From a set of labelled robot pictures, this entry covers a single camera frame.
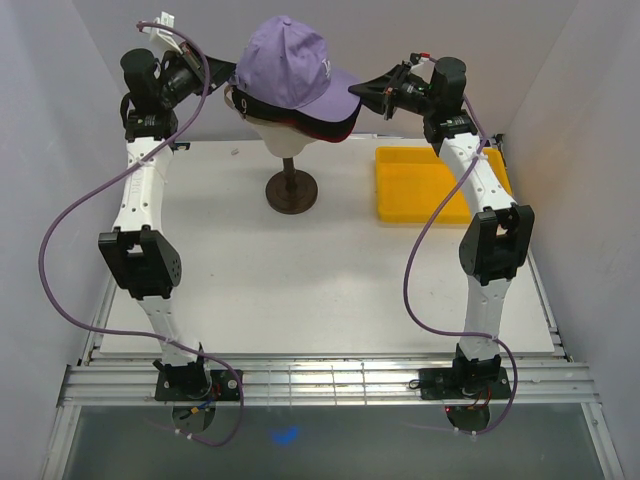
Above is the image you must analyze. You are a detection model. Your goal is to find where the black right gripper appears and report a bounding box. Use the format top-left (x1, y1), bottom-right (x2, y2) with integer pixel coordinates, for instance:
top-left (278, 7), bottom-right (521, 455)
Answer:
top-left (348, 64), bottom-right (437, 122)

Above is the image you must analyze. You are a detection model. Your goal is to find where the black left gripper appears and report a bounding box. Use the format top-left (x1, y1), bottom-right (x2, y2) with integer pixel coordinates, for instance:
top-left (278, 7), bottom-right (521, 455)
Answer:
top-left (158, 43), bottom-right (236, 110)

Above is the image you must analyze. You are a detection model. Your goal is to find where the black cap white NY logo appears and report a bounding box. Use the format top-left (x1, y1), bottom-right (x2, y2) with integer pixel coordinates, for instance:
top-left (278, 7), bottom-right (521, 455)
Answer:
top-left (234, 86), bottom-right (361, 124)

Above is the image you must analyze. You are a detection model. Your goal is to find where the purple baseball cap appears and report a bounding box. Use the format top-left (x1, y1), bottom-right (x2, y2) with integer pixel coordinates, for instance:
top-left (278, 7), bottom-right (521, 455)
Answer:
top-left (230, 15), bottom-right (360, 123)

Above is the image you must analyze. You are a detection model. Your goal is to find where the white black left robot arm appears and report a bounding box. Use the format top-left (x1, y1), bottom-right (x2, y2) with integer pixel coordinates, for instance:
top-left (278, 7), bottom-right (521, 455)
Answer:
top-left (98, 42), bottom-right (234, 400)

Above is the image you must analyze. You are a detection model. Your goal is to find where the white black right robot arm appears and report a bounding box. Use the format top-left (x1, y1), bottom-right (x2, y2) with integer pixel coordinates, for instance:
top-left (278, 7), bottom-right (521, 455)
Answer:
top-left (349, 54), bottom-right (535, 397)

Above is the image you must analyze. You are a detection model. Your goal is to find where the yellow plastic bin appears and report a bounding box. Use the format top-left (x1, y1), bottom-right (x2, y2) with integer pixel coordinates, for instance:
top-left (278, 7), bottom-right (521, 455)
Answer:
top-left (375, 146), bottom-right (513, 225)

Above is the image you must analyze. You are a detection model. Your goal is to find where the beige mannequin head on stand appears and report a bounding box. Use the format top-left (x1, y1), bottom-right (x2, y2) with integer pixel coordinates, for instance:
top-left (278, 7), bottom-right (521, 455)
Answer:
top-left (245, 116), bottom-right (318, 215)

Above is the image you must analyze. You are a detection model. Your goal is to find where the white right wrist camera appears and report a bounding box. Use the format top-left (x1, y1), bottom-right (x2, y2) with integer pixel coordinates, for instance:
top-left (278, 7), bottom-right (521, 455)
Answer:
top-left (409, 52), bottom-right (432, 67)

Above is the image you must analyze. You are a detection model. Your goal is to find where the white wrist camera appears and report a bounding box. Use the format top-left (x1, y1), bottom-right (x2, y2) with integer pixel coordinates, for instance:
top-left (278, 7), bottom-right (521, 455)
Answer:
top-left (142, 11), bottom-right (184, 53)
top-left (409, 52), bottom-right (432, 67)

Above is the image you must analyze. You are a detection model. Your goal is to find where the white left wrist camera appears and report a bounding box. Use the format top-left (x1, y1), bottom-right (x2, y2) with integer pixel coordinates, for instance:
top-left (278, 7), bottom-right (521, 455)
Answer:
top-left (142, 11), bottom-right (184, 53)

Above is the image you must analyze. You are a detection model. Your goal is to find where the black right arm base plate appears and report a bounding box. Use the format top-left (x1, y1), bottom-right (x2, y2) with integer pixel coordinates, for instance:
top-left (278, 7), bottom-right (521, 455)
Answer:
top-left (416, 367), bottom-right (512, 400)

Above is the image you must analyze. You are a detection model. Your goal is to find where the aluminium mounting rail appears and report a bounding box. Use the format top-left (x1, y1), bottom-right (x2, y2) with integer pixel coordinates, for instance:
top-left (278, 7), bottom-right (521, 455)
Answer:
top-left (58, 356), bottom-right (601, 407)

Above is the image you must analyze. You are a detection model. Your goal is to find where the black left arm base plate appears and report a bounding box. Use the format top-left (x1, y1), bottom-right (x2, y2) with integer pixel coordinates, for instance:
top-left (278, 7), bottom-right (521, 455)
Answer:
top-left (153, 369), bottom-right (240, 402)

